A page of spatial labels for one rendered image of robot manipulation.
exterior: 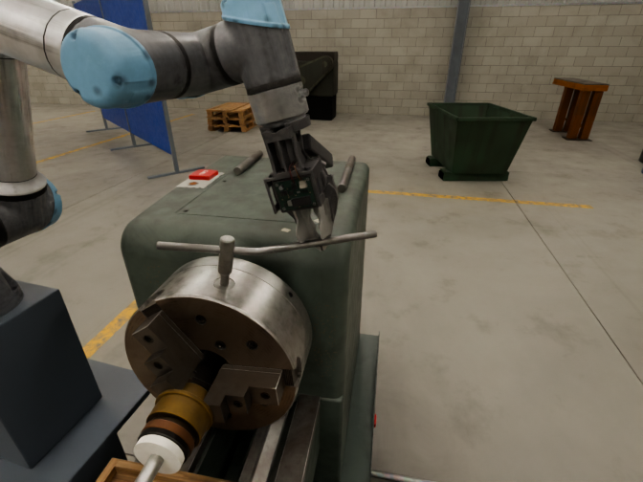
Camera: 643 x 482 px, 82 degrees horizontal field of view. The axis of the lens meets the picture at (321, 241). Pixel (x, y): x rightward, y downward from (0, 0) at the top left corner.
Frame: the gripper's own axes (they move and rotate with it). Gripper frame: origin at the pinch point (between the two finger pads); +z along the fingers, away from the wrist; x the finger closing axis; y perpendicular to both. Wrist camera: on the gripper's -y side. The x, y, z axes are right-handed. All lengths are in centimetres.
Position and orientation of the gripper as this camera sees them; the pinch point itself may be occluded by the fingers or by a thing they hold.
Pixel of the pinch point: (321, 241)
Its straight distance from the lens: 61.0
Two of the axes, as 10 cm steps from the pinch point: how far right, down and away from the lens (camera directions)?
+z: 2.4, 8.8, 4.1
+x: 9.5, -1.3, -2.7
